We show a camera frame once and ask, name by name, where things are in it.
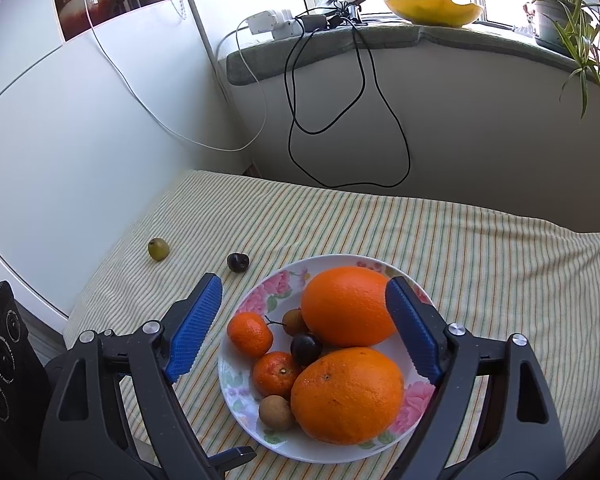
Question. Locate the white power strip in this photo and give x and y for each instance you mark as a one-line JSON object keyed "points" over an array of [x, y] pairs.
{"points": [[262, 22]]}

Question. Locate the yellow fruit peel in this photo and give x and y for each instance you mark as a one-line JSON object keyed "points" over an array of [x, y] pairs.
{"points": [[430, 10]]}

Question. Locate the large orange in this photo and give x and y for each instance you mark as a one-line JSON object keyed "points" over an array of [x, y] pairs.
{"points": [[347, 395], [345, 305]]}

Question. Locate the mandarin with stem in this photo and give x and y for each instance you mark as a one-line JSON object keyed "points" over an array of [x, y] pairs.
{"points": [[250, 335]]}

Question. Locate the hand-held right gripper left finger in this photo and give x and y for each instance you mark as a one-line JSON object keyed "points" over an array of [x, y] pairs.
{"points": [[195, 325]]}

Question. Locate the potted spider plant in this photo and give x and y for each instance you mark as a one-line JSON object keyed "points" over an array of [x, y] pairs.
{"points": [[555, 20]]}

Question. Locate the dark plum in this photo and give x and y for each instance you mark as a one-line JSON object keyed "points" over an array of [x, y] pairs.
{"points": [[306, 349], [238, 262]]}

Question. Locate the small figurine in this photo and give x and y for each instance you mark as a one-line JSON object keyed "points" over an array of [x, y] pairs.
{"points": [[530, 17]]}

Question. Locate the small green fruit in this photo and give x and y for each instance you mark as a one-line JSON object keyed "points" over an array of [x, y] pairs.
{"points": [[159, 250]]}

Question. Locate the small brown fruit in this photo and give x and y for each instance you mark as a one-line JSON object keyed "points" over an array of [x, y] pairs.
{"points": [[295, 321], [276, 412]]}

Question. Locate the floral white plate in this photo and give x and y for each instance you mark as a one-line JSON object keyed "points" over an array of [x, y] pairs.
{"points": [[285, 285]]}

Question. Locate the striped cloth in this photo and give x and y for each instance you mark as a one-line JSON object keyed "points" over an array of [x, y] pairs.
{"points": [[480, 260]]}

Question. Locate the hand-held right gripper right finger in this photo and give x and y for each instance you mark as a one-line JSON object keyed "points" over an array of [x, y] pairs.
{"points": [[412, 330]]}

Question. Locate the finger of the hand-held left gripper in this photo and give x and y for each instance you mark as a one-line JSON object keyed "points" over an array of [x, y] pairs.
{"points": [[235, 457]]}

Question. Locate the black power adapter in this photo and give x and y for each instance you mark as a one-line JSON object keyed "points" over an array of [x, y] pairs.
{"points": [[314, 22]]}

